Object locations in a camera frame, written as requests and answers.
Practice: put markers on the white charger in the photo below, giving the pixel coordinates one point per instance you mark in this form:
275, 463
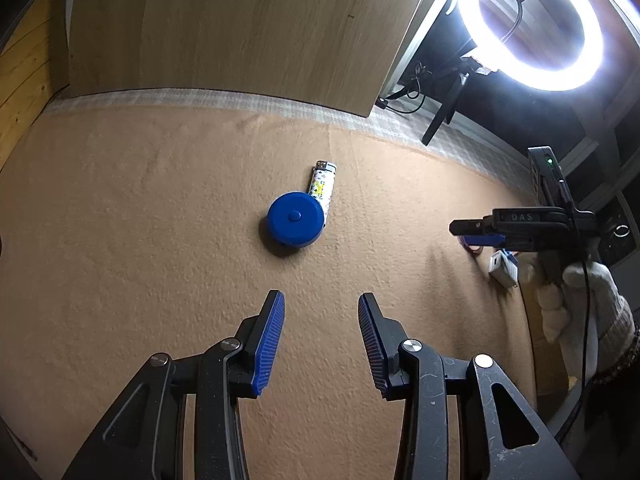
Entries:
502, 272

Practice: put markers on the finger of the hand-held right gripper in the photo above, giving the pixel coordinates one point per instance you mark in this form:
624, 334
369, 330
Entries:
525, 220
487, 240

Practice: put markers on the blue round tape measure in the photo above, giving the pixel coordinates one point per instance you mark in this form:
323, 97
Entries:
295, 217

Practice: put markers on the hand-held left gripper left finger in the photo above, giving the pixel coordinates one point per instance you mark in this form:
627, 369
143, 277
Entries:
267, 345

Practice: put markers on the person's right hand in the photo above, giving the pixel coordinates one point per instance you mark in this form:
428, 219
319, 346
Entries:
605, 310

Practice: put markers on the person's right forearm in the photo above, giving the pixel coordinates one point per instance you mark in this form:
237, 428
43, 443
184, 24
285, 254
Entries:
625, 365

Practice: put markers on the wooden board panel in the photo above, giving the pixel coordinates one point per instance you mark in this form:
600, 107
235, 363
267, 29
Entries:
225, 35

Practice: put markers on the brown blanket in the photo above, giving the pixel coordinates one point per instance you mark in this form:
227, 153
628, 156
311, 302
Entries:
125, 235

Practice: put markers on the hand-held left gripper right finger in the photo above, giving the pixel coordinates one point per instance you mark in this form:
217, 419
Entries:
372, 345

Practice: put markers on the checked mat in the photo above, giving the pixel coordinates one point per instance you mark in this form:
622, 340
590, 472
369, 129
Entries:
200, 97

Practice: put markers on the white printed lighter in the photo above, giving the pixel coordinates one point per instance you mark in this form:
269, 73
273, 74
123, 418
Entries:
324, 180

